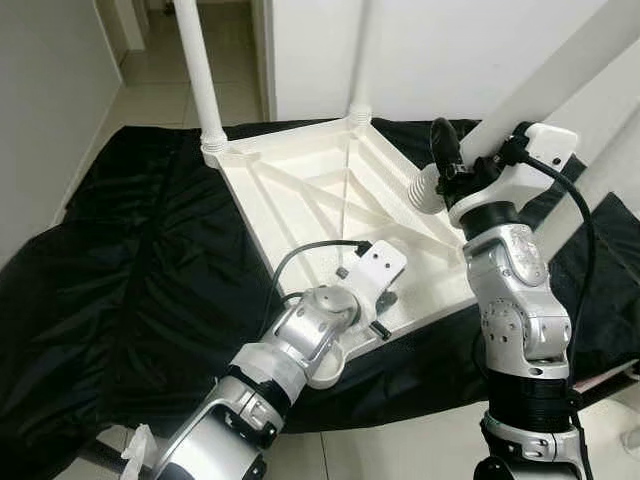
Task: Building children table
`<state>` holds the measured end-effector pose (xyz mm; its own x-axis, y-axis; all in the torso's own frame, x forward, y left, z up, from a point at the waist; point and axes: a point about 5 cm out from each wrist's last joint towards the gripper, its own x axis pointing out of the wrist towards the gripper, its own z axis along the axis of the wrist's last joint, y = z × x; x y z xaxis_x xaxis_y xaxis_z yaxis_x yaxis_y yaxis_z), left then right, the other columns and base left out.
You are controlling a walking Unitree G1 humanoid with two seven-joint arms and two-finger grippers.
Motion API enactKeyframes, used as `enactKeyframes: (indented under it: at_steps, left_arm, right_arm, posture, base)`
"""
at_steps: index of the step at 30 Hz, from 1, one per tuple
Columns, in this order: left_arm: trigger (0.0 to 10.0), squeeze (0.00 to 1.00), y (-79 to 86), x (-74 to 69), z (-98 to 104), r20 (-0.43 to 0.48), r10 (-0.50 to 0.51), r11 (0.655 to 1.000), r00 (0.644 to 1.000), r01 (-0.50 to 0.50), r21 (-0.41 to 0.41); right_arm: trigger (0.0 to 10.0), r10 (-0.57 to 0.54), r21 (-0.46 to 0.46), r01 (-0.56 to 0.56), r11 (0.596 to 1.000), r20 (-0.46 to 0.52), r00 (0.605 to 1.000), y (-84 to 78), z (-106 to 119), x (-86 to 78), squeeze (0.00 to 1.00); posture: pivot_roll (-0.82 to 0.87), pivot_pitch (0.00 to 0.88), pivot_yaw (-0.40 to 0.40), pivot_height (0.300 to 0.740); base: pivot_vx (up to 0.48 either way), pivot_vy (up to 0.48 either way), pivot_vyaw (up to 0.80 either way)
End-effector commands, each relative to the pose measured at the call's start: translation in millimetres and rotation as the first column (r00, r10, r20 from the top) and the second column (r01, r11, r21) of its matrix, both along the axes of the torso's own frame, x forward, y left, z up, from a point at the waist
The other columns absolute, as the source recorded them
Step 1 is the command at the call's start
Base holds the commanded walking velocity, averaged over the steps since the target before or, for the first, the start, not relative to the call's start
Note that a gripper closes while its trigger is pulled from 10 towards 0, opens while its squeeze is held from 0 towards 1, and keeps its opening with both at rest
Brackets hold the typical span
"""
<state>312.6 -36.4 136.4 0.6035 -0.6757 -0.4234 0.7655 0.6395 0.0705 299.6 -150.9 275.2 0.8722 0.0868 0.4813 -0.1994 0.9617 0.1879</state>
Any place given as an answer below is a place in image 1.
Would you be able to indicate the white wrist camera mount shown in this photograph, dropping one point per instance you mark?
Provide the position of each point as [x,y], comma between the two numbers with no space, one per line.
[380,265]
[520,185]

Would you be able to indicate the white plastic table top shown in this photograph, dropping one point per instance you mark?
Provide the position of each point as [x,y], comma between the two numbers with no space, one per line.
[320,200]

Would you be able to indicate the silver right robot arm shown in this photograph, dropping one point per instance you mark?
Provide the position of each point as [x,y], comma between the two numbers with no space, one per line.
[515,290]

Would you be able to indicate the black cloth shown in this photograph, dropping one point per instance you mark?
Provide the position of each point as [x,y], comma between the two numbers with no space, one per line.
[120,300]

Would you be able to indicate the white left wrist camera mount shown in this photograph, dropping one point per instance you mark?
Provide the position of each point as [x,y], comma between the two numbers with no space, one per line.
[380,265]

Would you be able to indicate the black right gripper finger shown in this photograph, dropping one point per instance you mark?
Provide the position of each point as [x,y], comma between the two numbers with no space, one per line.
[445,145]

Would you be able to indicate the clear plastic wrap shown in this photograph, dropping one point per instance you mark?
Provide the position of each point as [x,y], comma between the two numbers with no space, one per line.
[140,455]

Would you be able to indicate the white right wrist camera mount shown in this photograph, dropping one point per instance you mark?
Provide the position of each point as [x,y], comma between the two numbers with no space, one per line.
[520,185]

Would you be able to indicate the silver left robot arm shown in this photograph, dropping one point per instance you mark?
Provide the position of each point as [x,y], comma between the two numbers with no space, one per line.
[300,330]

